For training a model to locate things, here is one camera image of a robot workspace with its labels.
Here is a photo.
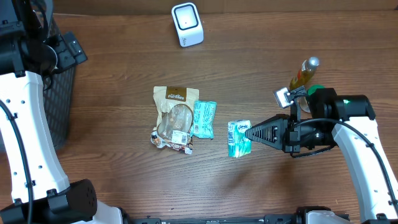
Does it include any teal tissue pack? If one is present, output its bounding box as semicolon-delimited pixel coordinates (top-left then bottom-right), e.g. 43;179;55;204
228;119;252;158

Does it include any green lid white jar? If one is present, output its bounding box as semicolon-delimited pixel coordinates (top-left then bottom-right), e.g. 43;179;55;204
298;85;325;113

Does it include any teal white snack packet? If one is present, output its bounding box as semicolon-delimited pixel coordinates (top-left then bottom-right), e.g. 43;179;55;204
190;100;217;139

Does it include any silver round ball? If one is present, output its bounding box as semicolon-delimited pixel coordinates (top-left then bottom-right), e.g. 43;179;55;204
289;57;320;90

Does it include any brown snack packet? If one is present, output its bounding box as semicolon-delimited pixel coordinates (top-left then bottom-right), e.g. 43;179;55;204
150;86;200;155

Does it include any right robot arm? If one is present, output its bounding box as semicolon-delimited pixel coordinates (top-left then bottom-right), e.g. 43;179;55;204
245;86;397;223

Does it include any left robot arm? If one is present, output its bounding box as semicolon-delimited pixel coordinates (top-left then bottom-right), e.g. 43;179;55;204
1;1;131;224

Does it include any white barcode scanner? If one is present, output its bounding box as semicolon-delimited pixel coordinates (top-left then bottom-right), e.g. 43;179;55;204
171;2;204;47

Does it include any grey plastic mesh basket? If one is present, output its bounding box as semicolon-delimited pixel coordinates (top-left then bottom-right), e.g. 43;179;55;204
0;18;77;152

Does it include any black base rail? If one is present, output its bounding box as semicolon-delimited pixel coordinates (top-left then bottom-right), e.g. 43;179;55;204
129;208;305;224

